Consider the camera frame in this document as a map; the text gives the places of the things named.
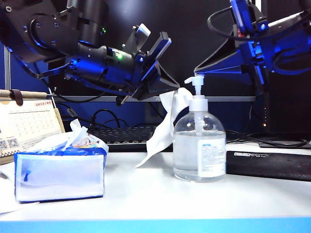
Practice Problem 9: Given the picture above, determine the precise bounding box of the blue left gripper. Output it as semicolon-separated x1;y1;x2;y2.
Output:
116;31;180;105

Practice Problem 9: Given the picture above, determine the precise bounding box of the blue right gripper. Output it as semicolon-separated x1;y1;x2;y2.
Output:
194;0;274;95

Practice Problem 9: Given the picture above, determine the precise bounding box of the white tissue sheet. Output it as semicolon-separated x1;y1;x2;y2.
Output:
135;87;195;168

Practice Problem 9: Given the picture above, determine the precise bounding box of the clear pump alcohol bottle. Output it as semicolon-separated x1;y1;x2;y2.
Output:
173;75;226;183

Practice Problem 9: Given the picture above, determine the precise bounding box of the blue white tissue pack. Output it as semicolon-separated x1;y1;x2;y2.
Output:
14;132;109;203

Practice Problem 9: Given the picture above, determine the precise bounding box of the white tissue in pack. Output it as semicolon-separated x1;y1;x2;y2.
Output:
62;119;88;152

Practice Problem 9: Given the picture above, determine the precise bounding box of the black AOC monitor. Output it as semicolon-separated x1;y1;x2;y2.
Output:
48;0;256;126

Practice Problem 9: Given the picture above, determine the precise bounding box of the black keyboard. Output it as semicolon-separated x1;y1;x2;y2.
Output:
86;124;175;153

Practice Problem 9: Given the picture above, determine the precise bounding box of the black HSD monitor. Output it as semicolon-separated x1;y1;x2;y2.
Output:
259;0;311;149

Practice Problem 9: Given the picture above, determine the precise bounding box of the black mouse pad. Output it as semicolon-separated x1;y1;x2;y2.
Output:
225;150;311;182

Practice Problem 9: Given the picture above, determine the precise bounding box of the beige desk calendar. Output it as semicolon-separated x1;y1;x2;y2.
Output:
0;89;66;158

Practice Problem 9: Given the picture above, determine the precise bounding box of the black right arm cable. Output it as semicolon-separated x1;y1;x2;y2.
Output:
207;6;311;41

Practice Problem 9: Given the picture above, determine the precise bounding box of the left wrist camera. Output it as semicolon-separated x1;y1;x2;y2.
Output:
122;23;151;55

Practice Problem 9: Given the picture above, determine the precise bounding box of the black looped cable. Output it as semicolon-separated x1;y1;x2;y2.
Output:
90;109;129;129

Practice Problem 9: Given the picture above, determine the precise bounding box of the black monitor cable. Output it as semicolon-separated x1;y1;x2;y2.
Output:
225;130;308;149

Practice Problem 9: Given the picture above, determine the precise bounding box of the black cable with ferrite bead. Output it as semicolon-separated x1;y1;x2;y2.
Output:
57;103;93;126

